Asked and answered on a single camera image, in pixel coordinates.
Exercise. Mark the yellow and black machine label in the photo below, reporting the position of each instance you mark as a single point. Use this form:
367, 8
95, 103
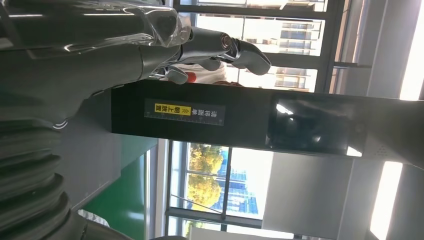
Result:
185, 112

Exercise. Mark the black inbound scanner machine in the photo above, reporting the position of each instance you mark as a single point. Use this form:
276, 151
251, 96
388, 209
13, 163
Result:
251, 116

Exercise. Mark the white plastic mailer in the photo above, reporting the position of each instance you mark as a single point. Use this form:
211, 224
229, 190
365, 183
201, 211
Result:
94, 218

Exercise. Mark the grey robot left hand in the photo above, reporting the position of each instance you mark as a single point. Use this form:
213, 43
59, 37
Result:
82, 59

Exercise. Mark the person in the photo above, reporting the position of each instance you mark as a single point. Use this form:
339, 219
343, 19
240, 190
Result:
207, 74

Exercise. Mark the ceiling light panel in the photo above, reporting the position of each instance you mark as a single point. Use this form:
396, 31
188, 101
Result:
414, 59
384, 198

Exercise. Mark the green conveyor belt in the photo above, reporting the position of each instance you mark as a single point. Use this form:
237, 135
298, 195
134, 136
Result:
119, 202

